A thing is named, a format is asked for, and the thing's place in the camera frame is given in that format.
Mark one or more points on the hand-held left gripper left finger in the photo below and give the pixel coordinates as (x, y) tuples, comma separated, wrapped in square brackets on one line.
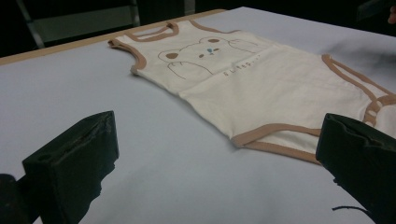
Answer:
[(71, 168)]

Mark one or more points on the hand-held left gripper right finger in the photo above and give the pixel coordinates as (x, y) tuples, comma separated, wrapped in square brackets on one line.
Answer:
[(361, 161)]

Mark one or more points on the white baby bodysuit brown trim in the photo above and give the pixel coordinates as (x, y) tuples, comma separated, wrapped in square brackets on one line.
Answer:
[(264, 102)]

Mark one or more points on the light blue table mat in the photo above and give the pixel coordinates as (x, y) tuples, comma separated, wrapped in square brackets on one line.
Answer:
[(155, 186)]

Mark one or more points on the wooden table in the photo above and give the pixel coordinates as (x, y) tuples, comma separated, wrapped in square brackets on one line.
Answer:
[(77, 43)]

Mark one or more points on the grey metal stand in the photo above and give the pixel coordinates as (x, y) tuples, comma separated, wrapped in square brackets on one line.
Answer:
[(84, 23)]

